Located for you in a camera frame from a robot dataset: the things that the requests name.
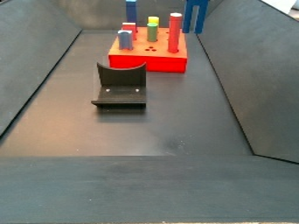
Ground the blue square-circle two-prong object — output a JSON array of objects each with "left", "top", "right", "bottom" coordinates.
[{"left": 182, "top": 0, "right": 210, "bottom": 34}]

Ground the red peg board fixture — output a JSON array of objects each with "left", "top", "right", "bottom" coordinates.
[{"left": 107, "top": 27, "right": 189, "bottom": 74}]

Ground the short red square peg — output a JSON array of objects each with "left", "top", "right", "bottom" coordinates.
[{"left": 122, "top": 22, "right": 136, "bottom": 40}]

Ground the tall dark blue square peg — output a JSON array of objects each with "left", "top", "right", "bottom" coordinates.
[{"left": 126, "top": 0, "right": 136, "bottom": 23}]

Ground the black curved holder stand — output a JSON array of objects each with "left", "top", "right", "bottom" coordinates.
[{"left": 91, "top": 64, "right": 147, "bottom": 107}]

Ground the grey-blue notched peg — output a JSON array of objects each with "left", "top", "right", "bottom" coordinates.
[{"left": 118, "top": 30, "right": 134, "bottom": 50}]

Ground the green cylinder peg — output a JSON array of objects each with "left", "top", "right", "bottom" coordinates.
[{"left": 147, "top": 23, "right": 158, "bottom": 42}]

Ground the yellow cylinder peg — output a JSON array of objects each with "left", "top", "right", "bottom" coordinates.
[{"left": 147, "top": 17, "right": 159, "bottom": 26}]

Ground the tall red hexagonal peg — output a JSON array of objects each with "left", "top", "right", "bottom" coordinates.
[{"left": 168, "top": 12, "right": 183, "bottom": 53}]

